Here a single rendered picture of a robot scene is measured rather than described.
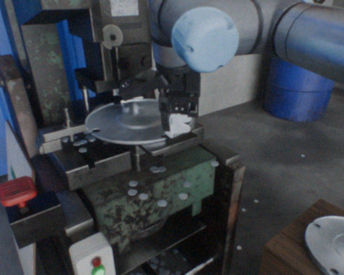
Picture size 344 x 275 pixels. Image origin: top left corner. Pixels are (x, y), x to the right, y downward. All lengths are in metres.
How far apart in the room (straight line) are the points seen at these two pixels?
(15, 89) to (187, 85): 0.65
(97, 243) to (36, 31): 0.62
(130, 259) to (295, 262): 0.52
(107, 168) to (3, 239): 1.02
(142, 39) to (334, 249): 0.86
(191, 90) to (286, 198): 1.36
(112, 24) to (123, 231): 0.53
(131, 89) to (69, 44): 1.40
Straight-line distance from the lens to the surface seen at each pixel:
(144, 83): 0.55
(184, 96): 0.54
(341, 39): 0.34
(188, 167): 0.81
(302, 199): 1.85
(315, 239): 1.08
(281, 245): 1.05
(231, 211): 0.97
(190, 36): 0.35
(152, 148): 0.63
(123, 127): 0.73
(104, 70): 0.74
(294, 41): 0.39
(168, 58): 0.49
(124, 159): 0.78
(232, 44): 0.37
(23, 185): 0.62
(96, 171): 0.76
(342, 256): 1.06
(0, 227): 1.77
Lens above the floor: 1.10
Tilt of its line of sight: 28 degrees down
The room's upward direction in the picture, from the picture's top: straight up
